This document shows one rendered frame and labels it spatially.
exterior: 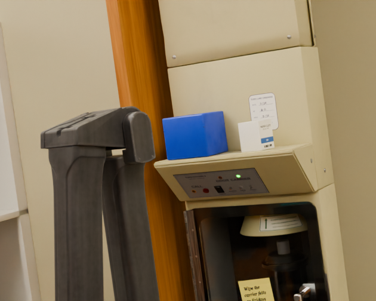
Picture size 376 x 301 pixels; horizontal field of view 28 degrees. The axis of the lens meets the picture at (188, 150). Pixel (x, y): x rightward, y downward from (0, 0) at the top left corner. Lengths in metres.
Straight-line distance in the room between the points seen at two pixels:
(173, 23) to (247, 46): 0.19
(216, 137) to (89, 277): 0.68
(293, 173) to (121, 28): 0.49
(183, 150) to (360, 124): 0.59
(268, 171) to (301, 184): 0.07
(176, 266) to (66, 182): 0.83
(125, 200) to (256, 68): 0.66
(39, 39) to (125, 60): 0.84
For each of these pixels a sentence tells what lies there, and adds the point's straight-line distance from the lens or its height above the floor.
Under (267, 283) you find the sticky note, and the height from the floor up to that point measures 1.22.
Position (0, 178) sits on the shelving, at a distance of 2.60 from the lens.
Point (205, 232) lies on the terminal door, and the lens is 1.69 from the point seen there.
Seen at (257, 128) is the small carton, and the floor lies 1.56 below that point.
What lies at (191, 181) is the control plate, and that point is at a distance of 1.61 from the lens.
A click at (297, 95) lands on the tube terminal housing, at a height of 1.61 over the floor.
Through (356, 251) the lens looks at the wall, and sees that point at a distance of 2.04.
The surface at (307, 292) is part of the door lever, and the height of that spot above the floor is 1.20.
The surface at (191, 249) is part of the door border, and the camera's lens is 1.71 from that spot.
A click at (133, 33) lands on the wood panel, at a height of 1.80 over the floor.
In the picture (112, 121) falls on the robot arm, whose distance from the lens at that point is 1.00.
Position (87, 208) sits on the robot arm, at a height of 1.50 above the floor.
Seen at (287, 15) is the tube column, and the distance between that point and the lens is 1.58.
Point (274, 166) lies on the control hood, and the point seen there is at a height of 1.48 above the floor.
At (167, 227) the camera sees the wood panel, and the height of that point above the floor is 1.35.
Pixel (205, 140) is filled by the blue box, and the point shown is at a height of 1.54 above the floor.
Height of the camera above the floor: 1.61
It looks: 3 degrees down
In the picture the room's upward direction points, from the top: 8 degrees counter-clockwise
